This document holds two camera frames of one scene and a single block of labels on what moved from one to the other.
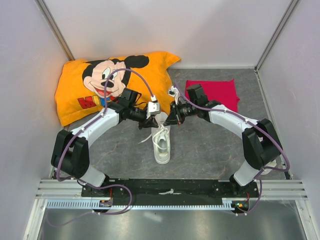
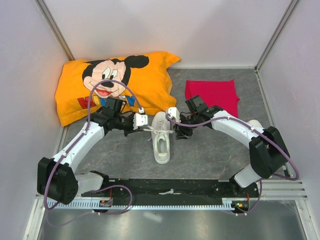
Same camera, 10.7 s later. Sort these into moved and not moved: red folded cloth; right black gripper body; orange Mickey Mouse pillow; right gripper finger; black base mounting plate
Moved: right gripper finger; right black gripper body
Not moved: orange Mickey Mouse pillow; black base mounting plate; red folded cloth
